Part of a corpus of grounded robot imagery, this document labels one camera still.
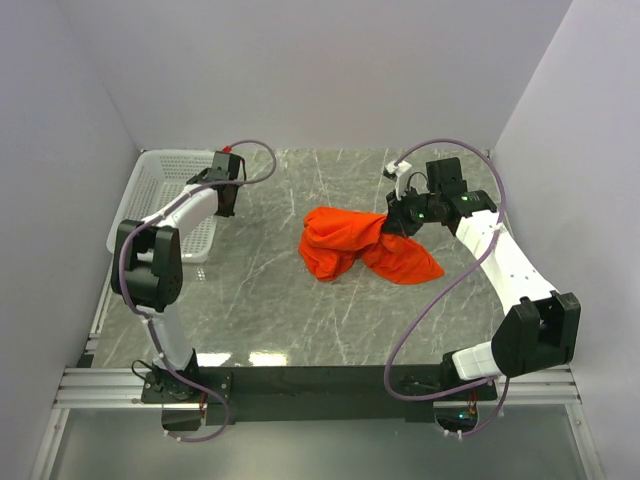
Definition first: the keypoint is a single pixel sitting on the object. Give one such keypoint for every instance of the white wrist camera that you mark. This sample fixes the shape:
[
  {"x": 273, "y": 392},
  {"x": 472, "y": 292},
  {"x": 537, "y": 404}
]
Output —
[
  {"x": 226, "y": 165},
  {"x": 400, "y": 174}
]

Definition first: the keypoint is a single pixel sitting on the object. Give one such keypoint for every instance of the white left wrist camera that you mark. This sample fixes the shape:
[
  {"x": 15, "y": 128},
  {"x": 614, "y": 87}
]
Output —
[{"x": 226, "y": 165}]

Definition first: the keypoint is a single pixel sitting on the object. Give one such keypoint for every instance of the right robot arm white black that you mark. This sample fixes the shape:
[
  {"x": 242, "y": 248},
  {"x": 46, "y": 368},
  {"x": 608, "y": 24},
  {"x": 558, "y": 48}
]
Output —
[{"x": 540, "y": 326}]

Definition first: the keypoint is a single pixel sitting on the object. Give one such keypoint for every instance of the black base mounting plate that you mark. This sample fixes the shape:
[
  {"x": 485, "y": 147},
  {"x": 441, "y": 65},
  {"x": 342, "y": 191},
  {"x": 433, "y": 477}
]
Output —
[{"x": 305, "y": 393}]

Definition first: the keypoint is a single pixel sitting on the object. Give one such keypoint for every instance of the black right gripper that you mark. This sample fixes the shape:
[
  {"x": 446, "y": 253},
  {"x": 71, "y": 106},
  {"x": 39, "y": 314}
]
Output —
[{"x": 397, "y": 220}]

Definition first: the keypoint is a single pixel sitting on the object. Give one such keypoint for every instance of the aluminium frame rail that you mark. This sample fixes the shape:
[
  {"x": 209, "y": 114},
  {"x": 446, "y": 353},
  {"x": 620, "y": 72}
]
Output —
[{"x": 88, "y": 388}]

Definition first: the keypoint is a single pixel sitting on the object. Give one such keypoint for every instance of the white perforated plastic basket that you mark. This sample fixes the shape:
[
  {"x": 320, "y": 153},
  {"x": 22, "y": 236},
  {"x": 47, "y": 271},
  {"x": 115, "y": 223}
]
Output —
[{"x": 158, "y": 178}]

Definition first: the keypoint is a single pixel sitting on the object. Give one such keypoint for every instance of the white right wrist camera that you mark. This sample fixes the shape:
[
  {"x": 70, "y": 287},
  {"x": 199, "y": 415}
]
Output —
[{"x": 400, "y": 174}]

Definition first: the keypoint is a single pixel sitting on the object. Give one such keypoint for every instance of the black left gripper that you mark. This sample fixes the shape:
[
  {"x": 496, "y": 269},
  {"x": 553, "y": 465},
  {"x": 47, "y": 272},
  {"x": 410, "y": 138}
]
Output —
[{"x": 226, "y": 211}]

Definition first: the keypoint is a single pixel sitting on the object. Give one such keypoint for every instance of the orange t-shirt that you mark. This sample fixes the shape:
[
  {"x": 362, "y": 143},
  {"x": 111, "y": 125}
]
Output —
[{"x": 334, "y": 239}]

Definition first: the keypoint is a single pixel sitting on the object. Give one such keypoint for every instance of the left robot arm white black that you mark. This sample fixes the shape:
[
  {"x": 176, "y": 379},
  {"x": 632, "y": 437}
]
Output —
[{"x": 147, "y": 270}]

